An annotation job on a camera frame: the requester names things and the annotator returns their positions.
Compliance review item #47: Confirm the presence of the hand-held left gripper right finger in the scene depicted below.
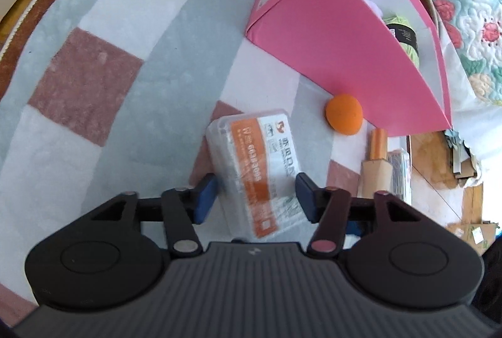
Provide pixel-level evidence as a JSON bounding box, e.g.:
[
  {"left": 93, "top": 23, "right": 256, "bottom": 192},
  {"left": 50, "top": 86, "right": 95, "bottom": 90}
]
[{"left": 295, "top": 172, "right": 422, "bottom": 257}]

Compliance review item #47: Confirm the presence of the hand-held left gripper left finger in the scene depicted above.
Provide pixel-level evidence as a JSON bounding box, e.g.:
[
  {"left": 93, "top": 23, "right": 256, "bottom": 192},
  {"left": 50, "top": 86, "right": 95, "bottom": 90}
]
[{"left": 90, "top": 173, "right": 219, "bottom": 257}]

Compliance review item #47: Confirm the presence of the clear plastic box orange label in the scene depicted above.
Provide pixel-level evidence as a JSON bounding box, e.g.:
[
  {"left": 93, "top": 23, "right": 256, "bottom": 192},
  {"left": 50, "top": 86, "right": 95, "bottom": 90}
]
[{"left": 206, "top": 109, "right": 304, "bottom": 240}]

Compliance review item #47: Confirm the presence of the wooden bottle orange cap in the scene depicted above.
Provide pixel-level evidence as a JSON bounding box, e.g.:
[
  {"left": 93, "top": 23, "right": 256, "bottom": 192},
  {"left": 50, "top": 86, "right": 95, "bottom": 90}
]
[{"left": 361, "top": 128, "right": 393, "bottom": 201}]

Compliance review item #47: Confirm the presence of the orange makeup sponge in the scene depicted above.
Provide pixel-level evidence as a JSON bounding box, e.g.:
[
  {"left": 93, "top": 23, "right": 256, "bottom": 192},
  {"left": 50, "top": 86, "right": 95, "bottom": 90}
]
[{"left": 325, "top": 94, "right": 363, "bottom": 135}]

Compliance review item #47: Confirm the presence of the white tissue pack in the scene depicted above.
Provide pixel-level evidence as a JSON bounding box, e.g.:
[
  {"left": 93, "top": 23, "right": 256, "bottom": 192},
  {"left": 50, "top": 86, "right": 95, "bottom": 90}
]
[{"left": 386, "top": 148, "right": 412, "bottom": 205}]

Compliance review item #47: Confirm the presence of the pink cardboard box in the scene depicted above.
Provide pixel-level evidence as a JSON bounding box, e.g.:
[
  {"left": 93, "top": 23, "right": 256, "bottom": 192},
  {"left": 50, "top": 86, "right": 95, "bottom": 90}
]
[{"left": 245, "top": 0, "right": 452, "bottom": 137}]

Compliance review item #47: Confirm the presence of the green yarn ball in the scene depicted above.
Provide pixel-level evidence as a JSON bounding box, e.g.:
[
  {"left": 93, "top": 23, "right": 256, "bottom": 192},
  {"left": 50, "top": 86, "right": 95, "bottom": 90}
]
[{"left": 382, "top": 10, "right": 422, "bottom": 68}]

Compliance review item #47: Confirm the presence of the cardboard scrap pile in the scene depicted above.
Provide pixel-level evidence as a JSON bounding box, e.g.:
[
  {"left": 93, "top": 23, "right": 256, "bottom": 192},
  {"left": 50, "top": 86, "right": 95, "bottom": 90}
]
[{"left": 444, "top": 129, "right": 484, "bottom": 187}]

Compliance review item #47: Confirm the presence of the cardboard piece white label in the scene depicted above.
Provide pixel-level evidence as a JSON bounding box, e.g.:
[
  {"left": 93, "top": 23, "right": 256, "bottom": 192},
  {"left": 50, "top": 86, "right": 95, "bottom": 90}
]
[{"left": 446, "top": 221, "right": 499, "bottom": 256}]

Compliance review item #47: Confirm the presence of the checkered rug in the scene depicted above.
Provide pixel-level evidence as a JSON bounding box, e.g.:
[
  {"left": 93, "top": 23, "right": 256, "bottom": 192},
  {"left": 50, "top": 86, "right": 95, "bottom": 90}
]
[{"left": 0, "top": 0, "right": 416, "bottom": 327}]

